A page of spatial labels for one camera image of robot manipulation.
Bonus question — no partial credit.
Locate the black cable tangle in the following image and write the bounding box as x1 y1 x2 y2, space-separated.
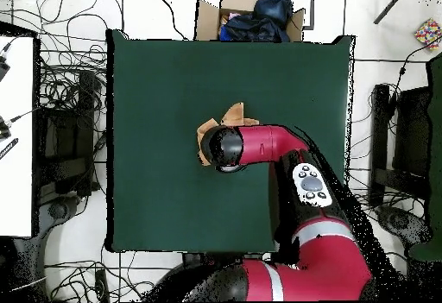
344 164 429 221
34 0 109 110
44 243 156 302

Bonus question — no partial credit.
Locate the dark green table cloth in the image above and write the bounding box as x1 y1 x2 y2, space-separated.
106 28 356 254

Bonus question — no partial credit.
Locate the black power strip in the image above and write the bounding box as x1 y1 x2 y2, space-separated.
94 268 111 302

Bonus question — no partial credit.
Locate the dark slanted rod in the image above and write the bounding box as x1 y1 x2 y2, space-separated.
373 0 412 25

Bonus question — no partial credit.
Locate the grey round stand base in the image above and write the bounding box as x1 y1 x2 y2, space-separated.
374 204 433 245
37 195 84 235

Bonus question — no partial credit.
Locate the dark blue clothing pile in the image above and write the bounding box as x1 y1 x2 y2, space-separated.
218 0 294 43

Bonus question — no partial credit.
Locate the brown cardboard box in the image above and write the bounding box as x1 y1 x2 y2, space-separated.
194 0 306 43

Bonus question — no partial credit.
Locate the white desk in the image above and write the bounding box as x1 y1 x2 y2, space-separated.
0 35 35 238

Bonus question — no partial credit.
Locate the black device on desk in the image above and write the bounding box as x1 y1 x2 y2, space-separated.
0 54 11 83

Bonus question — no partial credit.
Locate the dark rectangular frame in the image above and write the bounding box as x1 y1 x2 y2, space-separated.
302 0 316 30

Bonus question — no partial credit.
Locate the tan terry towel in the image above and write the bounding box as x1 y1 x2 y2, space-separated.
196 101 261 167

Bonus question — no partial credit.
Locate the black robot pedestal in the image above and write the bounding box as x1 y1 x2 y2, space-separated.
181 252 243 266

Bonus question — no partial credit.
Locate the black frame stand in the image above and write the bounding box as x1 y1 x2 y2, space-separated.
34 69 101 197
367 83 433 207

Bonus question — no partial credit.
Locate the multicoloured patterned item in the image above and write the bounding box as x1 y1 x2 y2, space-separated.
414 17 442 51

